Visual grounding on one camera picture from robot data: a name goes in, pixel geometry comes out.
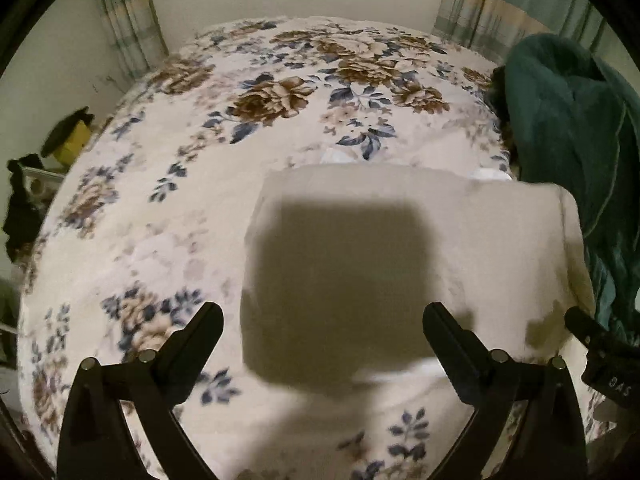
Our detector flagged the beige knit garment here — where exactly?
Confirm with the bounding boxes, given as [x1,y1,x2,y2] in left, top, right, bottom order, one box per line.
[240,164,594,389]

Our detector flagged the black clothes on rack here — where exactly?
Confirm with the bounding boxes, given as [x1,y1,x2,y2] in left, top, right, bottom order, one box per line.
[2,154,43,263]

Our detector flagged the dark green blanket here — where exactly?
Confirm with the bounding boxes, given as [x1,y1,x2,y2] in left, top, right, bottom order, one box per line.
[488,34,639,347]

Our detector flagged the floral bed blanket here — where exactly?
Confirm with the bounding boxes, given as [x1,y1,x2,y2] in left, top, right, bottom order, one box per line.
[18,18,513,479]

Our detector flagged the yellow box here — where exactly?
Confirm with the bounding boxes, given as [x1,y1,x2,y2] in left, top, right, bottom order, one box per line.
[40,106,94,167]

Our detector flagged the green striped right curtain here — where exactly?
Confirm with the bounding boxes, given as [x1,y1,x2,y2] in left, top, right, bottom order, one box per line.
[433,0,613,62]

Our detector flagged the green striped curtain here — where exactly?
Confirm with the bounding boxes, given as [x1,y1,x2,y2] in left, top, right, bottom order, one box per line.
[98,0,168,81]
[433,0,613,62]

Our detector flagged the green striped left curtain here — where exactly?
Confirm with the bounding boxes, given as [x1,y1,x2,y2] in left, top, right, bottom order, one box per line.
[98,0,168,81]

